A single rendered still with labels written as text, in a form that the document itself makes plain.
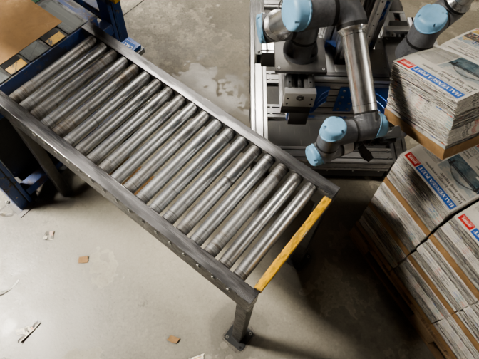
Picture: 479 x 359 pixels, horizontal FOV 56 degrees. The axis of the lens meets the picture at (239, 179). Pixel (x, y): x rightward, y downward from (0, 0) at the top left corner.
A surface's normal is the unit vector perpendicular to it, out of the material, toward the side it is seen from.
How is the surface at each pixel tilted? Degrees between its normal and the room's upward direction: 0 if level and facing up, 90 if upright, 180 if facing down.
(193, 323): 0
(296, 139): 0
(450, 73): 20
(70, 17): 0
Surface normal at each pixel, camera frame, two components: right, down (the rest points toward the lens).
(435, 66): -0.08, -0.74
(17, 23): 0.04, -0.48
